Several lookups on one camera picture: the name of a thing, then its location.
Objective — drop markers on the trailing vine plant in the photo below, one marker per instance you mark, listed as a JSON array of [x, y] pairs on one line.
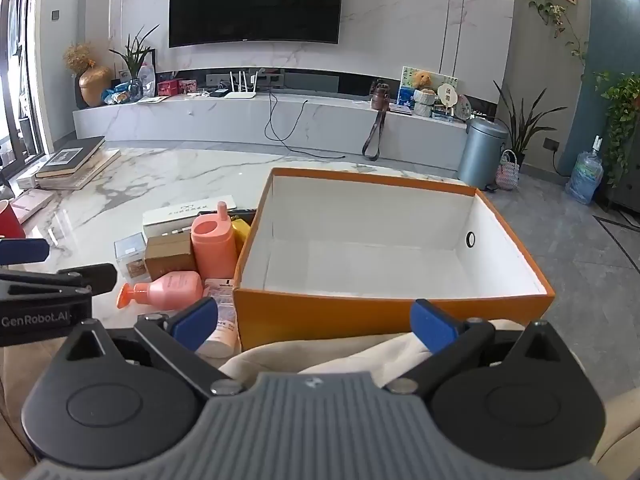
[[552, 12]]

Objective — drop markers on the pink lotion bottle orange cap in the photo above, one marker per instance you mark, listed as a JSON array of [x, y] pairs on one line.
[[170, 287]]

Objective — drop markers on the long-leaf potted plant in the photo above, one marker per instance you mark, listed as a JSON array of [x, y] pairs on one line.
[[525, 125]]

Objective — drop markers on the blue water jug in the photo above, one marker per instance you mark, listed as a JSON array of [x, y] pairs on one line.
[[585, 177]]

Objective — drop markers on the dark cabinet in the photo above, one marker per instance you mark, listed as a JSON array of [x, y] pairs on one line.
[[627, 200]]

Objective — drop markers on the yellow tape measure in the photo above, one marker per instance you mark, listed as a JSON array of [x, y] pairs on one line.
[[241, 234]]

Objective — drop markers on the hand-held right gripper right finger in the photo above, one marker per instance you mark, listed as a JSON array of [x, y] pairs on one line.
[[432, 327]]

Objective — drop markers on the pink woven bag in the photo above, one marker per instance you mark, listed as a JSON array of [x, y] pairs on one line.
[[507, 175]]

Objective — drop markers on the beige cloth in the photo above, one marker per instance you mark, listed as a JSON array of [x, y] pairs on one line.
[[325, 355]]

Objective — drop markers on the grey metal trash bin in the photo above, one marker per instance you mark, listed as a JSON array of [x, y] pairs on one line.
[[482, 155]]

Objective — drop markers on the orange cardboard box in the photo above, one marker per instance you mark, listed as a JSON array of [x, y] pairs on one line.
[[325, 310]]

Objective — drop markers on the green plant in glass vase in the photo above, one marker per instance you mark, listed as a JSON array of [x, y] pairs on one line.
[[134, 57]]

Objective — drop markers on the black flat television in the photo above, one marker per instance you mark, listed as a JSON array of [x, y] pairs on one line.
[[255, 0]]

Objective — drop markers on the leafy green potted plant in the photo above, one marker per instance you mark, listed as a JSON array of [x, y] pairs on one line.
[[622, 110]]

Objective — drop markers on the gold vase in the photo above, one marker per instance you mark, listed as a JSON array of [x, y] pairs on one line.
[[96, 87]]

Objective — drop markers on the white router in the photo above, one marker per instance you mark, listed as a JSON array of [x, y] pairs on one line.
[[241, 91]]

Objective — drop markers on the dried flower bunch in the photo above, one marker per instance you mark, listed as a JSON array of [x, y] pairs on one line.
[[77, 57]]

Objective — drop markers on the pink notebook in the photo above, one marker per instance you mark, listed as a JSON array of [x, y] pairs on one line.
[[32, 205]]

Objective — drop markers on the red cup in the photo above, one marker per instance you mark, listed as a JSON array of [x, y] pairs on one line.
[[10, 220]]

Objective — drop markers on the wall socket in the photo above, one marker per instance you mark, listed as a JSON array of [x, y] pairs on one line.
[[551, 144]]

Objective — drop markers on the white lotion tube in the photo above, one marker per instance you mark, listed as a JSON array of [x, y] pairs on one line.
[[228, 321]]

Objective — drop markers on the clear plastic box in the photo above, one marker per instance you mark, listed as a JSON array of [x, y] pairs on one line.
[[129, 255]]

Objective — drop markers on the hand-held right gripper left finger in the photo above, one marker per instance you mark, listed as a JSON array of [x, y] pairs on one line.
[[195, 321]]

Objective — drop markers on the round white hand fan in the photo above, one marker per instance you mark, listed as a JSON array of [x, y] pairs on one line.
[[446, 96]]

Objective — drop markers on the red gift box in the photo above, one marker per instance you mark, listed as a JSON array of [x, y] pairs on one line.
[[168, 87]]

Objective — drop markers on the pink tumbler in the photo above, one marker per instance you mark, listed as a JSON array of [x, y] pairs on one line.
[[215, 255]]

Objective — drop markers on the white marble television cabinet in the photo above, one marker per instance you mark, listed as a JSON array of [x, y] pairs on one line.
[[225, 120]]

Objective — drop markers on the small brown cardboard box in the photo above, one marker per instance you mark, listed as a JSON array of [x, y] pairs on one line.
[[170, 257]]

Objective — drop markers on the long white box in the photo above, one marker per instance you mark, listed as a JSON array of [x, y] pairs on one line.
[[175, 212]]

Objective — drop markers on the blue snack packet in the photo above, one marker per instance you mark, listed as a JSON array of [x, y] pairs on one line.
[[117, 94]]

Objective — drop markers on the flower picture board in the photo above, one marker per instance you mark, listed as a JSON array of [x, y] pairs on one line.
[[445, 79]]

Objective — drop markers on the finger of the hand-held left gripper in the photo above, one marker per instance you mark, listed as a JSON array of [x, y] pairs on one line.
[[95, 278], [22, 251]]

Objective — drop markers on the brown teddy bear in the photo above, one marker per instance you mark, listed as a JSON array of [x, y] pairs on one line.
[[423, 81]]

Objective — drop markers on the dark hardcover book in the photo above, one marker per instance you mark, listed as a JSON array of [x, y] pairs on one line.
[[70, 155]]

